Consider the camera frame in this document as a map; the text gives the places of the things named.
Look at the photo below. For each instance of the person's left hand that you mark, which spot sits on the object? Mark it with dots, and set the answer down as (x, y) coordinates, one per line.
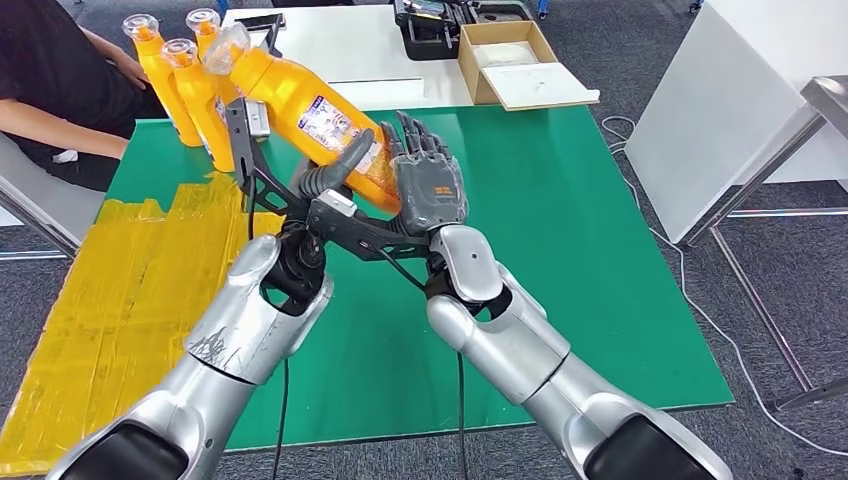
(132, 69)

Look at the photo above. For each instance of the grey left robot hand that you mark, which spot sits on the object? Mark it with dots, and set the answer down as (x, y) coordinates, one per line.
(331, 175)

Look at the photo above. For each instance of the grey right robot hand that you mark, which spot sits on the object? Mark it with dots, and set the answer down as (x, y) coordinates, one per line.
(427, 185)

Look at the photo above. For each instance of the orange detergent bottle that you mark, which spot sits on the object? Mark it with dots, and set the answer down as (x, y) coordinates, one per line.
(159, 79)
(205, 33)
(305, 112)
(199, 99)

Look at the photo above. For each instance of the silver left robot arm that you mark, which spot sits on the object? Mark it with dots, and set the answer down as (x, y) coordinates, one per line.
(225, 358)

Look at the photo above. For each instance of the person's right forearm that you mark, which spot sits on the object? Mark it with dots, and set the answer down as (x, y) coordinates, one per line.
(60, 132)

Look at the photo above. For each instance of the person's left forearm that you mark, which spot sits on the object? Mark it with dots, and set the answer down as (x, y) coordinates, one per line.
(106, 46)

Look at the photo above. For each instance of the person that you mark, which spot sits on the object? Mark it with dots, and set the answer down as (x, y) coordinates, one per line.
(53, 60)

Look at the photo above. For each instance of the flat white box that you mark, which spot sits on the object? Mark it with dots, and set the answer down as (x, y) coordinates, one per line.
(384, 93)

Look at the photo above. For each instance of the cardboard box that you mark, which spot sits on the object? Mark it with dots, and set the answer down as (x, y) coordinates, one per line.
(472, 74)

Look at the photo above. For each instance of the white desk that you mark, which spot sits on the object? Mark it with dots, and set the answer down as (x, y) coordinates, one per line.
(358, 46)

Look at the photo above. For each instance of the black phone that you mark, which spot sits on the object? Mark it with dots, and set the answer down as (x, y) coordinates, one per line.
(262, 21)

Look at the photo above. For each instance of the tablet in dark case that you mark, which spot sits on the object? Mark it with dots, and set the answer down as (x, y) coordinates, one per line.
(270, 33)

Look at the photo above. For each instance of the white box lid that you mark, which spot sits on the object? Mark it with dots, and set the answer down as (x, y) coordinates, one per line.
(538, 86)

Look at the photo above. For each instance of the white foam insert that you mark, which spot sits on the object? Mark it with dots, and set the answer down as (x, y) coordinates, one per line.
(505, 55)

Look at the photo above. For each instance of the black tool case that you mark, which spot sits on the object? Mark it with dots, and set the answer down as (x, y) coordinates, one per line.
(427, 33)

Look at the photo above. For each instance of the green table mat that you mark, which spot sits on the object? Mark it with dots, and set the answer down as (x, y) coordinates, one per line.
(563, 265)

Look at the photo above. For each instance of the grey steel bench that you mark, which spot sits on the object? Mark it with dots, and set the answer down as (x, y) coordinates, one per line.
(40, 199)

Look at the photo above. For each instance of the blue metal leg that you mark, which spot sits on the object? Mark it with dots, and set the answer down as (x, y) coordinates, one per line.
(544, 6)

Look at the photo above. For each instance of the yellow plastic sheet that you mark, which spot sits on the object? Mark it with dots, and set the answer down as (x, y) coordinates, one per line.
(112, 318)

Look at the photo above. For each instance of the white cabinet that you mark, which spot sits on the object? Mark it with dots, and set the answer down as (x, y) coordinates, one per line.
(715, 119)

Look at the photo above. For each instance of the blue leg with caster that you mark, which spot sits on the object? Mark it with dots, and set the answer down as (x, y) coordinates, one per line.
(696, 5)

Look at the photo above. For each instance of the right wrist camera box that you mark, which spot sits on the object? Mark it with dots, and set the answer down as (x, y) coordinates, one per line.
(351, 222)

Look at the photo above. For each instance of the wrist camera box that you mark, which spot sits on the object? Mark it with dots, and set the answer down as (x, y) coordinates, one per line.
(248, 146)
(351, 222)

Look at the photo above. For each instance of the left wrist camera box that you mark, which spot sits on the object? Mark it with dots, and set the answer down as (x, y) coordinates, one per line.
(248, 146)

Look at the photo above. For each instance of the steel frame table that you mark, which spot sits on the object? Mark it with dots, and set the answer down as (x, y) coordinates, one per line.
(828, 99)

